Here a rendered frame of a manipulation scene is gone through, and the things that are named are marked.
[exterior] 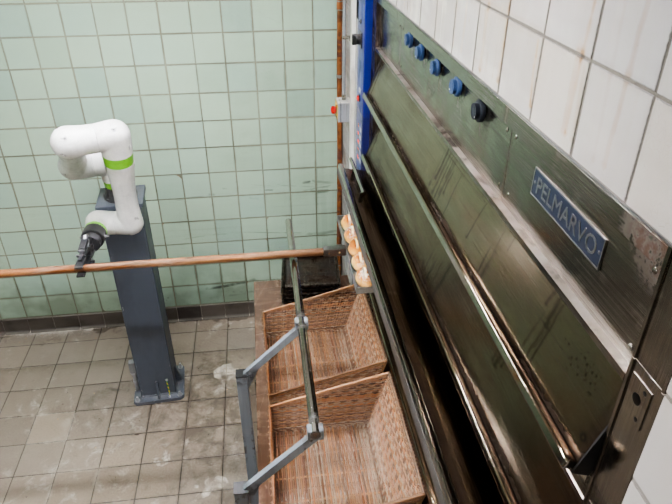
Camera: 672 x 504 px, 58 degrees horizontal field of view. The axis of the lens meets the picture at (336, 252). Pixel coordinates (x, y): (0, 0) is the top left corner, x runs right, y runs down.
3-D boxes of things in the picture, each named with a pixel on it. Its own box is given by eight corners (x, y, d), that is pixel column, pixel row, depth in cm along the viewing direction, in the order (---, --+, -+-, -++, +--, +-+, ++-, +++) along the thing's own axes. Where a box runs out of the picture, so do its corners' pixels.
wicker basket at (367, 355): (362, 326, 297) (363, 279, 283) (387, 411, 250) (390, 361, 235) (262, 335, 291) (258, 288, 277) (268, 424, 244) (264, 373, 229)
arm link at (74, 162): (55, 156, 268) (43, 123, 219) (94, 150, 274) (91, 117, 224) (62, 184, 268) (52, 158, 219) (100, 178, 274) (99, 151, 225)
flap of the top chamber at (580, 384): (371, 99, 241) (391, 50, 232) (584, 472, 91) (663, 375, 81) (361, 96, 240) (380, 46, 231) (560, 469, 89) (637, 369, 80)
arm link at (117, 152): (90, 116, 230) (95, 132, 222) (125, 111, 235) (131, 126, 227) (99, 156, 242) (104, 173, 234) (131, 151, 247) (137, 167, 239)
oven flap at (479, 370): (369, 160, 255) (387, 116, 246) (552, 571, 104) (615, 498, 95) (360, 157, 253) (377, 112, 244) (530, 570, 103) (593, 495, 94)
